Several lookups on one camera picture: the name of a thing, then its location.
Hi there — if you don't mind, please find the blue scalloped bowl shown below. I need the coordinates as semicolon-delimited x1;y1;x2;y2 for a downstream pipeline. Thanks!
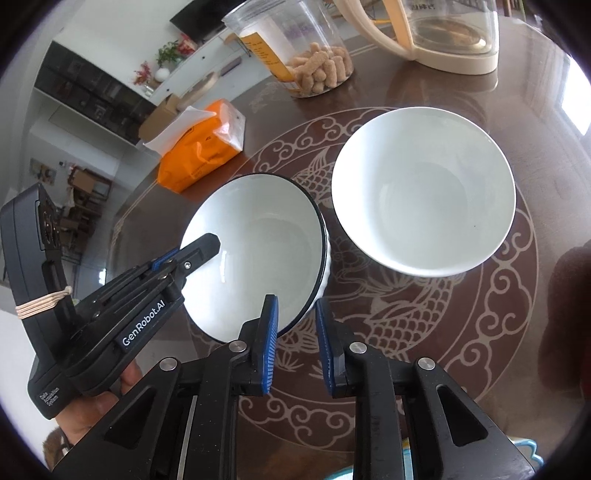
330;436;543;480

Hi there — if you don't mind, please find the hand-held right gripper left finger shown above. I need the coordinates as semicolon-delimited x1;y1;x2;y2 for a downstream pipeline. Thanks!
60;294;281;480

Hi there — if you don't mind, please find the clear plastic snack jar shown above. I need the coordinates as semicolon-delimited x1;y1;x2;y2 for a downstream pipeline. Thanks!
222;0;355;99

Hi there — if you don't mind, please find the white television cabinet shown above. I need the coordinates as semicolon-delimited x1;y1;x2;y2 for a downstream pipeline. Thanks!
148;21;241;104

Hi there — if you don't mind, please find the flat screen television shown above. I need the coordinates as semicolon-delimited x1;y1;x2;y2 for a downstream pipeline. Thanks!
169;0;228;43

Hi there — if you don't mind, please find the red flower arrangement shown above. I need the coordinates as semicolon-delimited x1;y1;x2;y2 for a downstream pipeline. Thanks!
133;61;155;88

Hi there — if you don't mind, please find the orange tissue pack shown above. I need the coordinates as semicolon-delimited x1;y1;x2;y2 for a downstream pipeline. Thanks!
143;99;245;192

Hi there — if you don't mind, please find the cardboard box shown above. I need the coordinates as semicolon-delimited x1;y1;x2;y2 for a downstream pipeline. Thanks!
139;93;182;141

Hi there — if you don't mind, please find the dark glass display cabinet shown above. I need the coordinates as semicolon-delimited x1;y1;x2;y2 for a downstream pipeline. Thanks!
34;41;158;146

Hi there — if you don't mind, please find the person's left hand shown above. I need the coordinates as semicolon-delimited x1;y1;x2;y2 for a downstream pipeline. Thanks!
60;360;141;446

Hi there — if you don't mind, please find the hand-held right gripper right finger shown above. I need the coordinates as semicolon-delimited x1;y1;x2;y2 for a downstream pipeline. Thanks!
315;299;536;480

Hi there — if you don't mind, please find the plain white bowl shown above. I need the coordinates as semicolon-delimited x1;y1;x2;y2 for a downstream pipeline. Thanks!
331;107;516;278

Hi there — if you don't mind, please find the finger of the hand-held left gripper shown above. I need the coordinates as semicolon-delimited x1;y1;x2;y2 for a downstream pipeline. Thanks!
152;234;221;287

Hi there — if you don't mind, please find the glass kettle with cream base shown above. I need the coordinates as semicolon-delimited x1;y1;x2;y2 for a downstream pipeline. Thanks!
333;0;500;75

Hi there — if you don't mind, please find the white bowl with black rim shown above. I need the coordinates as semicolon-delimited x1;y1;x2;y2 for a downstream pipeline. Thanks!
179;173;333;343

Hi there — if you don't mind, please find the wooden dining chair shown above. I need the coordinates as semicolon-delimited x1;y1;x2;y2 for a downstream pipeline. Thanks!
60;166;114;241

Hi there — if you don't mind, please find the framed wall picture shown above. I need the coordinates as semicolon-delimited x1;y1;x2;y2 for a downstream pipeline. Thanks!
30;158;57;185

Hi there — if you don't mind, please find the leafy green potted plant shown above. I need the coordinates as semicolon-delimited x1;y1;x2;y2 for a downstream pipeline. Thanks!
156;41;182;70

